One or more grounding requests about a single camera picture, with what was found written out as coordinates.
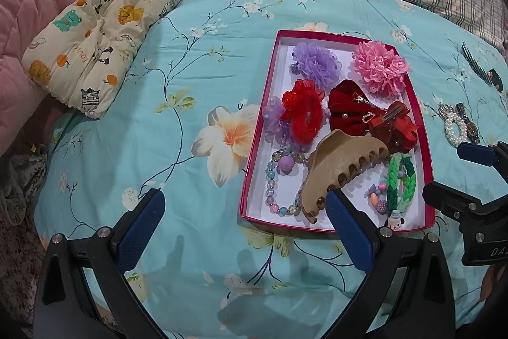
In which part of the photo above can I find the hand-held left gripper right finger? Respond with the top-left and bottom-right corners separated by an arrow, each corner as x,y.
325,189 -> 457,339

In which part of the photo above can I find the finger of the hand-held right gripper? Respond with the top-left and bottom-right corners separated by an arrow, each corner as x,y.
456,141 -> 508,181
421,180 -> 508,223

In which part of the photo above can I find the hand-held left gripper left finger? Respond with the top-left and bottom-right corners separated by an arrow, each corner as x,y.
32,188 -> 166,339

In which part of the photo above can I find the colourful bead hair tie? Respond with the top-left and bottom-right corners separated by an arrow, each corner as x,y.
367,182 -> 392,215

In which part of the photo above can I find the green braided bracelet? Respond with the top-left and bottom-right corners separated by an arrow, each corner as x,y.
385,152 -> 418,232

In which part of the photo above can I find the beige claw hair clip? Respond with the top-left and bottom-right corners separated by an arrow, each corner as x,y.
299,129 -> 391,224

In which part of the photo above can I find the pastel glass bead bracelet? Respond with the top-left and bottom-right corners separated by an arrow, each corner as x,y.
264,149 -> 309,217

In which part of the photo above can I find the red chiffon scrunchie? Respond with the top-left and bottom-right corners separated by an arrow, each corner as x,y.
281,79 -> 330,145

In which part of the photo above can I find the light purple lace hair tie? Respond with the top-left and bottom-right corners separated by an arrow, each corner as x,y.
262,95 -> 307,176

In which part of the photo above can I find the red shallow box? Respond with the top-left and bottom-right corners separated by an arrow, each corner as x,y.
238,30 -> 438,235

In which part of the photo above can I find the dark wrist watch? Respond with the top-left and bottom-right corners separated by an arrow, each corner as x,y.
455,102 -> 482,143

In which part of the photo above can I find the turquoise floral bedsheet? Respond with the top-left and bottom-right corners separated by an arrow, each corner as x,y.
34,0 -> 508,339

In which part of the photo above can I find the black comb hair clip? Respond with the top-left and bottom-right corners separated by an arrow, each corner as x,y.
461,41 -> 505,92

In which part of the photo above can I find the grey floral cloth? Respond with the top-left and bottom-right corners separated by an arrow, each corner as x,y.
0,144 -> 53,326

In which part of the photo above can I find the red velvet bow hair clip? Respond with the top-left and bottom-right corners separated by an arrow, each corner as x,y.
328,79 -> 398,138

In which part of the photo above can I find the pink ruffled scrunchie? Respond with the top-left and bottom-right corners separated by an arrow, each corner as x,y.
351,40 -> 411,98

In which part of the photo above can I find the purple chiffon scrunchie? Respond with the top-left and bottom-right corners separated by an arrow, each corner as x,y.
291,42 -> 343,90

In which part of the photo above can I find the cartoon animal print pillow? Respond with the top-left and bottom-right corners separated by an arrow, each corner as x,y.
22,0 -> 184,120

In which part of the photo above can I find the white pearl bracelet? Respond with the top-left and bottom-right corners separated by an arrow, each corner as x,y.
444,112 -> 470,147

